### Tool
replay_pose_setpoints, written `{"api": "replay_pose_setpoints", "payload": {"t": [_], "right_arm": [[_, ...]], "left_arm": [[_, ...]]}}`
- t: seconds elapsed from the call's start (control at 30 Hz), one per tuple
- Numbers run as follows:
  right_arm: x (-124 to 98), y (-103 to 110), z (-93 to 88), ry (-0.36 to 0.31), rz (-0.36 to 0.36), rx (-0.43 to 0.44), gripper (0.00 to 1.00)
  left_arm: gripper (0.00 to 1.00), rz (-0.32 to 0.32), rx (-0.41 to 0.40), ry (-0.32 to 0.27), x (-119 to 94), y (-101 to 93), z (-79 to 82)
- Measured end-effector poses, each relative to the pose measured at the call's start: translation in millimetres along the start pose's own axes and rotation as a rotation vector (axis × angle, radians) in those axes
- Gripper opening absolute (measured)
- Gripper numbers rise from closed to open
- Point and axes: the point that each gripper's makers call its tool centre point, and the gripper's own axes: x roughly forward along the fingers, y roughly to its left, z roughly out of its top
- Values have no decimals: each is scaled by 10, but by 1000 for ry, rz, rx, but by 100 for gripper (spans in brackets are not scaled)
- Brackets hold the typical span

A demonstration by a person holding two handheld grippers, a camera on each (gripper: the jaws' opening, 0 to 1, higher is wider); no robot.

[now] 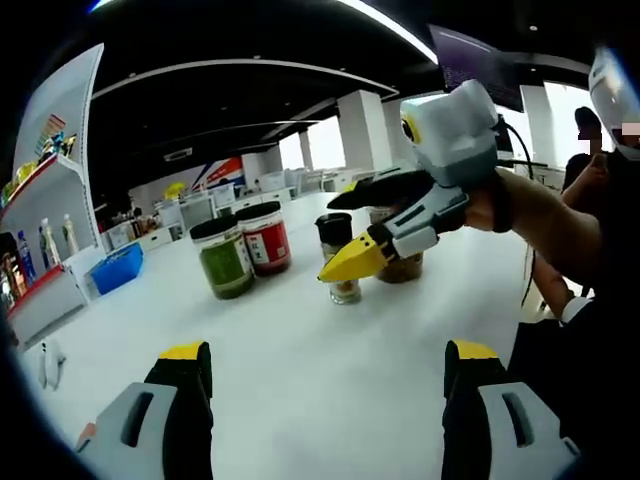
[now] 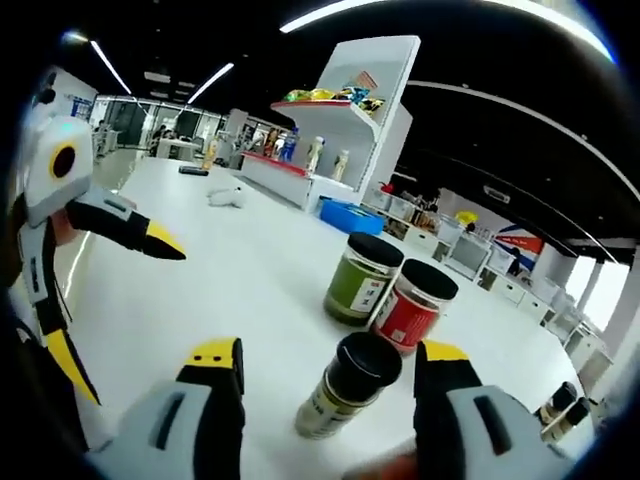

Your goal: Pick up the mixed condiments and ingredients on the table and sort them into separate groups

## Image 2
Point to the blue drink bottle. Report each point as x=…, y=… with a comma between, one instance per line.
x=289, y=145

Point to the yellow drink bottle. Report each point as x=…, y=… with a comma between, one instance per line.
x=209, y=155

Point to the dark red packet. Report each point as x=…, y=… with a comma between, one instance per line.
x=272, y=142

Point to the person's right hand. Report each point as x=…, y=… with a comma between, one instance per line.
x=385, y=467

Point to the blue plastic bin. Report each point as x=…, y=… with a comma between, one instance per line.
x=345, y=216

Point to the red blue wall graphic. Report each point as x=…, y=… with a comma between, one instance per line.
x=520, y=244

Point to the white plush toy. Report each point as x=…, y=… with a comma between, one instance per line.
x=227, y=197

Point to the small black-capped condiment bottle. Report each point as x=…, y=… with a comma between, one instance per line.
x=575, y=414

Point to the white display shelf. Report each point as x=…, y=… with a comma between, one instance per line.
x=370, y=55

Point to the small dark-label condiment bottle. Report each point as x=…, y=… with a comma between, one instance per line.
x=560, y=396

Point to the small ceiling air conditioner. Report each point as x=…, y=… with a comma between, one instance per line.
x=496, y=194

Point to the yellow black snack packet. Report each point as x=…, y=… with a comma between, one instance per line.
x=373, y=104

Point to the white green drink bottle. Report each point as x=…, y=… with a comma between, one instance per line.
x=341, y=165
x=315, y=152

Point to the green yellow snack packet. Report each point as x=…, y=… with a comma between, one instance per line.
x=296, y=95

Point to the flat black device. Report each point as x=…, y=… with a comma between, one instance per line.
x=192, y=170

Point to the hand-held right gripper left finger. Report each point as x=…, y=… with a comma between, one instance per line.
x=170, y=430

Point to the red-label ingredient jar black lid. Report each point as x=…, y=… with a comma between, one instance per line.
x=410, y=315

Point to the striped colour card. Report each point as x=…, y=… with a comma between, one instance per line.
x=366, y=79

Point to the blue snack packet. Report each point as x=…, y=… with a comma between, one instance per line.
x=354, y=93

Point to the white cabinet row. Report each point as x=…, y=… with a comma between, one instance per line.
x=510, y=290

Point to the white table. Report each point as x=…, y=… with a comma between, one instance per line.
x=225, y=280

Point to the curved ceiling light strip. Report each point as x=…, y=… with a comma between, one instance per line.
x=305, y=19

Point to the white mesh office chair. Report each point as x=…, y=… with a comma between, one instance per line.
x=467, y=255

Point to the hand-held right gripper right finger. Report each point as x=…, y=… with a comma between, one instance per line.
x=485, y=435

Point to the green ingredient jar black lid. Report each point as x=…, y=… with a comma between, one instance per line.
x=357, y=287

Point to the small pale-label condiment bottle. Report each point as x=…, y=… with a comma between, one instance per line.
x=345, y=395

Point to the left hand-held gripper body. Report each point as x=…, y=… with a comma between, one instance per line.
x=55, y=185

